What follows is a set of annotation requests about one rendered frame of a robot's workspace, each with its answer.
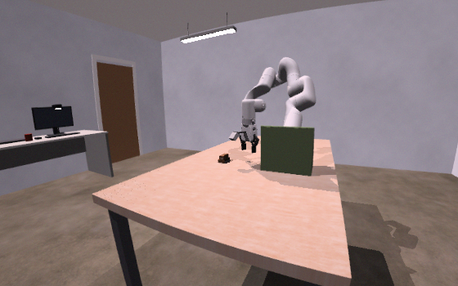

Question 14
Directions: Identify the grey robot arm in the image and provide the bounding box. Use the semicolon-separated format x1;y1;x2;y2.
241;57;316;127

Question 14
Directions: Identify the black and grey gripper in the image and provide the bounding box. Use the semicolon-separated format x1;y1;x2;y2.
239;123;259;153

